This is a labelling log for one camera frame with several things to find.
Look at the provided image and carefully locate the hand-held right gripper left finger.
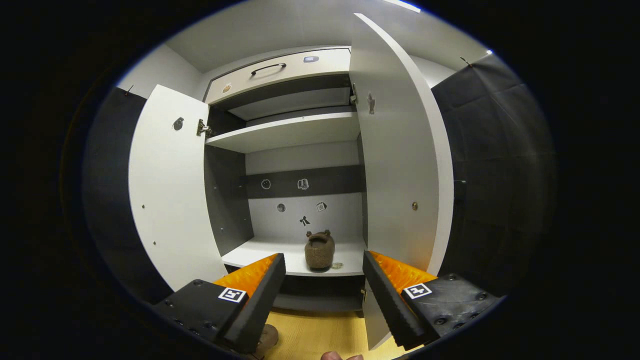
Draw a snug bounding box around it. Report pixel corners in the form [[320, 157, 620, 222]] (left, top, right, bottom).
[[150, 252, 287, 355]]

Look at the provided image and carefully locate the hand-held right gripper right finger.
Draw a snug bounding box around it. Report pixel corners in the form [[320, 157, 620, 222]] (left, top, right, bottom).
[[362, 250, 502, 351]]

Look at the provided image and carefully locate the brown fuzzy shoe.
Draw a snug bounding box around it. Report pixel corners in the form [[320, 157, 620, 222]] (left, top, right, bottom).
[[252, 324, 280, 360], [304, 229, 336, 272]]

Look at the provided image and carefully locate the white cabinet door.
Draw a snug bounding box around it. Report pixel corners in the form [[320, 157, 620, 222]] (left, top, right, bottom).
[[128, 84, 229, 292], [348, 12, 455, 351]]

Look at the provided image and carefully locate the white cabinet drawer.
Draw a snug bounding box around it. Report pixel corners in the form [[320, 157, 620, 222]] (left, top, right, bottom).
[[204, 47, 352, 105]]

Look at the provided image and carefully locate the long ceiling light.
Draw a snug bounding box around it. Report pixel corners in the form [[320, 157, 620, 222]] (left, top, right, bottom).
[[382, 0, 422, 14]]

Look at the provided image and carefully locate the black drawer handle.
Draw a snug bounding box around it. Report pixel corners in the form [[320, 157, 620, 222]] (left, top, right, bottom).
[[250, 62, 288, 77]]

